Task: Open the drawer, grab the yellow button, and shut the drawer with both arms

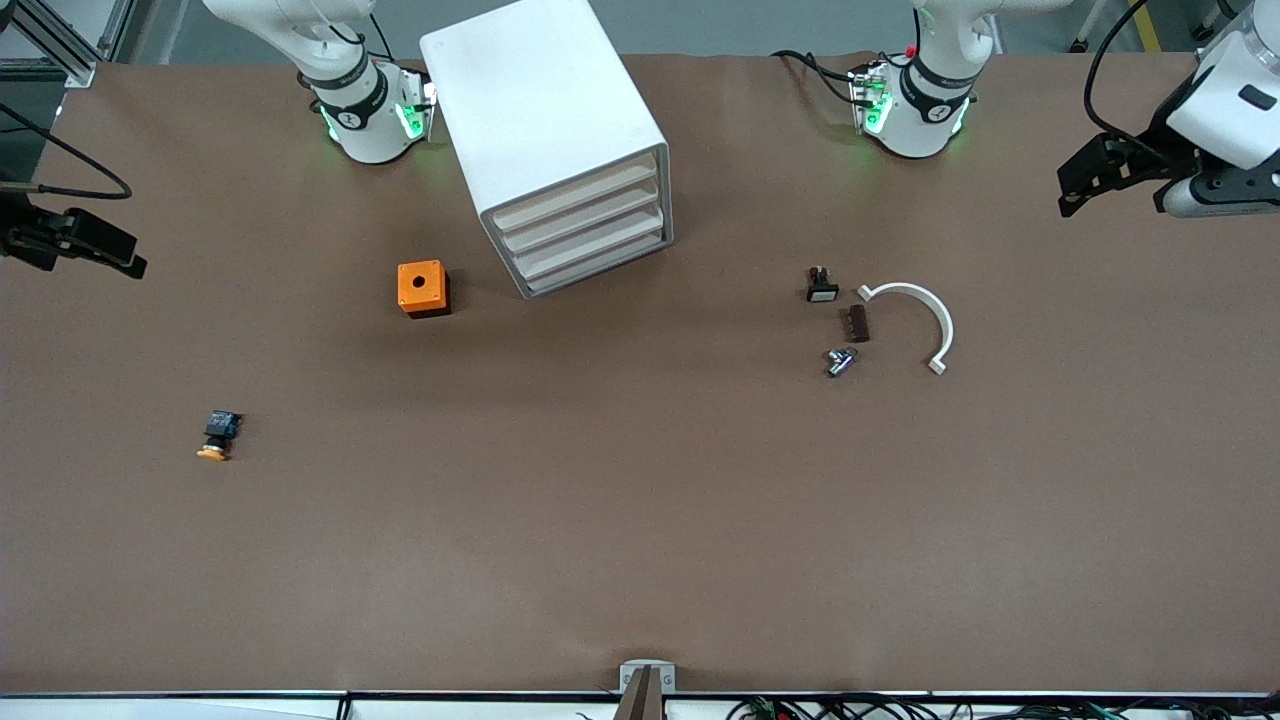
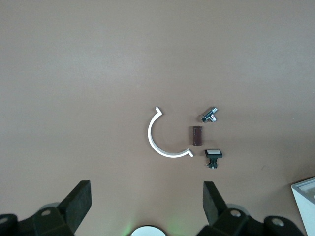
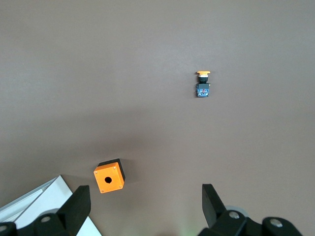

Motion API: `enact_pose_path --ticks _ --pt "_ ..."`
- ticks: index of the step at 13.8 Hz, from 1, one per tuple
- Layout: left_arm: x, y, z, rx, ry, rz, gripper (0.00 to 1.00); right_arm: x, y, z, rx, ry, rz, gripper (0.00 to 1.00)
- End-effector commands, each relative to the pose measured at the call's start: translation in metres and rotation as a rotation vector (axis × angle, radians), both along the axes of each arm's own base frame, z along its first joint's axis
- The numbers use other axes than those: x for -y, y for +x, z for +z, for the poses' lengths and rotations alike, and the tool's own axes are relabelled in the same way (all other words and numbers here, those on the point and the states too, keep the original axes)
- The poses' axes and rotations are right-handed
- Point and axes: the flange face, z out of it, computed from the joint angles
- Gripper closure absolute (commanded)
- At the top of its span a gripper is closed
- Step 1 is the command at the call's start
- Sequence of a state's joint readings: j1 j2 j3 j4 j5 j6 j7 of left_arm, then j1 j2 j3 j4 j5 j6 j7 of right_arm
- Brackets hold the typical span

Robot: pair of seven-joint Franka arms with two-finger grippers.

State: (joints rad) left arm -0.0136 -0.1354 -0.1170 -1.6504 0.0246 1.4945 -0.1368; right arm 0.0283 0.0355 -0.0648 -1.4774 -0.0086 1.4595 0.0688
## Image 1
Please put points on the chrome metal valve fitting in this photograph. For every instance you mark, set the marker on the chrome metal valve fitting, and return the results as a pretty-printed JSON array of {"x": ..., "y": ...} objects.
[{"x": 840, "y": 362}]

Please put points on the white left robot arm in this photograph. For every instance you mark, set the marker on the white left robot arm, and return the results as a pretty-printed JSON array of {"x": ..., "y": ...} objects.
[{"x": 915, "y": 120}]

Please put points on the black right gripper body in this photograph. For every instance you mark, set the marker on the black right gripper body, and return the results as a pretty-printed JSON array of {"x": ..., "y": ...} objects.
[{"x": 28, "y": 238}]

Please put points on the aluminium frame profile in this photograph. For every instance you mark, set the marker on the aluminium frame profile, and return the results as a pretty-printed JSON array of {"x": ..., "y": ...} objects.
[{"x": 82, "y": 72}]

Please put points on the white curved plastic clamp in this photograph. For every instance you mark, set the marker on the white curved plastic clamp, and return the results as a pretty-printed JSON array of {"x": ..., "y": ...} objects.
[{"x": 900, "y": 288}]

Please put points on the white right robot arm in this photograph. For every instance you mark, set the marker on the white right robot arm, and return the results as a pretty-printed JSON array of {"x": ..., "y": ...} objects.
[{"x": 370, "y": 120}]

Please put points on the dark brown terminal block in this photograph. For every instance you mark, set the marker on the dark brown terminal block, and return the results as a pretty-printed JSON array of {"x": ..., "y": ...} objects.
[{"x": 858, "y": 323}]

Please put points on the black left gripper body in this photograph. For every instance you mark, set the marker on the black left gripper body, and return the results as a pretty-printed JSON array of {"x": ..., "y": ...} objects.
[{"x": 1146, "y": 159}]

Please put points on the orange button enclosure box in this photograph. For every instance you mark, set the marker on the orange button enclosure box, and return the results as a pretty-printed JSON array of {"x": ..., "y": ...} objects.
[{"x": 420, "y": 285}]

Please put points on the black rectangular white-faced push button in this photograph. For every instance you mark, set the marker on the black rectangular white-faced push button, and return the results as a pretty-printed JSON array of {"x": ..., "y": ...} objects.
[{"x": 822, "y": 293}]

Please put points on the orange mushroom push button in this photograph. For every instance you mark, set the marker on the orange mushroom push button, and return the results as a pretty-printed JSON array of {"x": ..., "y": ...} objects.
[{"x": 220, "y": 430}]

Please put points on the grey metal bracket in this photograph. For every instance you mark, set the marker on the grey metal bracket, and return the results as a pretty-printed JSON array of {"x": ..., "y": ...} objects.
[{"x": 630, "y": 675}]

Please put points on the white drawer cabinet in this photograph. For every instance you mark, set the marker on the white drawer cabinet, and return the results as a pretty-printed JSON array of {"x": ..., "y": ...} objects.
[{"x": 540, "y": 100}]

